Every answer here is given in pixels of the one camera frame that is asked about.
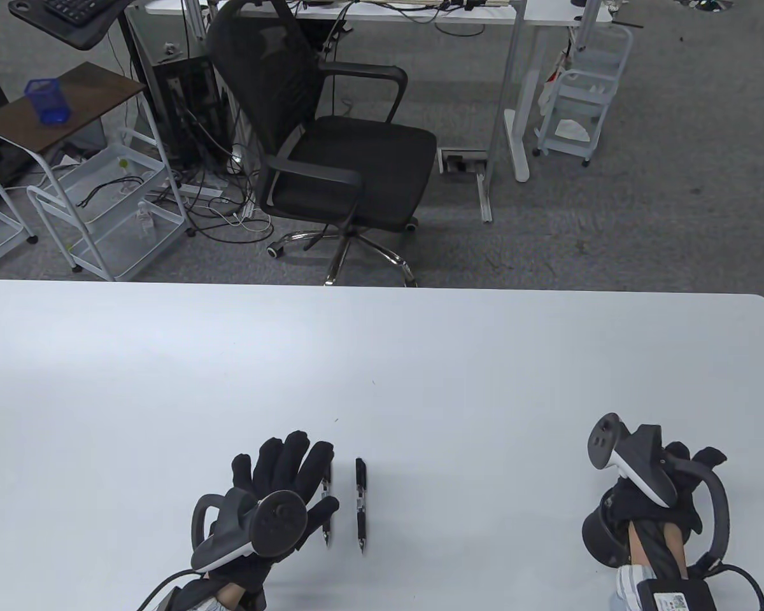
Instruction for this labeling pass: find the person's left hand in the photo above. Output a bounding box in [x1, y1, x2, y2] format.
[196, 431, 341, 589]

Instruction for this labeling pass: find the person's right hand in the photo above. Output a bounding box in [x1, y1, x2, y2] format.
[604, 442, 728, 535]

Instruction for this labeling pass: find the black click pen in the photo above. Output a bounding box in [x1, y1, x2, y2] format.
[322, 460, 334, 549]
[355, 457, 367, 553]

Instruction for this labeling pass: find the person's left forearm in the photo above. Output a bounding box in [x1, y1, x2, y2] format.
[207, 576, 249, 611]

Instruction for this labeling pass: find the person's right forearm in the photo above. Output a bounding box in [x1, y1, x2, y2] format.
[614, 519, 691, 611]

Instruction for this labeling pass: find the black and white controller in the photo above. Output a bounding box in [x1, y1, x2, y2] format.
[191, 489, 309, 572]
[588, 412, 731, 567]

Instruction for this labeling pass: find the black mesh pen holder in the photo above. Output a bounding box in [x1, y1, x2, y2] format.
[581, 503, 631, 567]

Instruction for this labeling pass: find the black battery box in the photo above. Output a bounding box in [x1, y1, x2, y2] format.
[166, 576, 211, 611]
[637, 576, 717, 611]

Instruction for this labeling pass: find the black mesh office chair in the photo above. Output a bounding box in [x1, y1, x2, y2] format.
[205, 0, 438, 287]

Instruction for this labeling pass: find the metal floor outlet box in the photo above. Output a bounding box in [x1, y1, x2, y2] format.
[438, 148, 488, 176]

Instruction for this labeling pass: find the black computer tower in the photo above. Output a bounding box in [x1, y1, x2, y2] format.
[150, 56, 227, 169]

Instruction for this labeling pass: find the white office desk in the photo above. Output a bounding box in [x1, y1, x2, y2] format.
[127, 0, 615, 223]

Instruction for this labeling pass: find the brown-top white rolling cart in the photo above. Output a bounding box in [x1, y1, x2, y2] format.
[0, 62, 192, 282]

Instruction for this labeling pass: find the white plastic utility cart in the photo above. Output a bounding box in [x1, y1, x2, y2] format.
[534, 24, 634, 167]

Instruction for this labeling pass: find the blue mesh cup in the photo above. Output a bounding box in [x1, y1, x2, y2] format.
[24, 78, 72, 125]

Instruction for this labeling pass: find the white and red hanging bag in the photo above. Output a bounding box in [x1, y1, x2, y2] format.
[538, 51, 574, 116]

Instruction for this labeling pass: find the black keyboard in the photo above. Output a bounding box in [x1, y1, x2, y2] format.
[41, 0, 118, 26]

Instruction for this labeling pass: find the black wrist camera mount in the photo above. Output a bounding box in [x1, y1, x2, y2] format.
[242, 573, 269, 610]

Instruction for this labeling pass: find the black cable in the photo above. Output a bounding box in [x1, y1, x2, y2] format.
[135, 568, 195, 611]
[713, 560, 764, 611]

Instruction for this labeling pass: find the tangle of floor cables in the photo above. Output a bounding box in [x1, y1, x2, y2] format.
[146, 146, 274, 246]

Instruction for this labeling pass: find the thin black cord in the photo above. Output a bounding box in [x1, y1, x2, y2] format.
[76, 176, 144, 209]

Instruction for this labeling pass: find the aluminium frame post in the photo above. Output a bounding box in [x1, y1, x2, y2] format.
[180, 0, 216, 45]

